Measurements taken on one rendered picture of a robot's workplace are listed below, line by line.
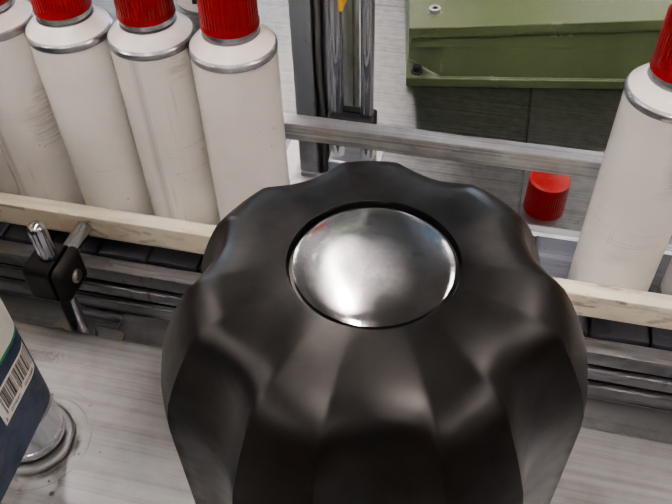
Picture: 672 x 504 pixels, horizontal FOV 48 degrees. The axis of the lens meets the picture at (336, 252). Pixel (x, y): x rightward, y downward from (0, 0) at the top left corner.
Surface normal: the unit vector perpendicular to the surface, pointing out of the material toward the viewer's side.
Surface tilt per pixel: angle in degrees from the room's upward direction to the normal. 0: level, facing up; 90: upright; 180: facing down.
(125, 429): 0
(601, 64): 90
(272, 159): 90
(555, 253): 0
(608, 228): 90
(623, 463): 0
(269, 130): 90
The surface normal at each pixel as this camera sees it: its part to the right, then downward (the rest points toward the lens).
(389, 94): -0.02, -0.69
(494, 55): -0.06, 0.73
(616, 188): -0.81, 0.44
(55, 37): -0.04, -0.03
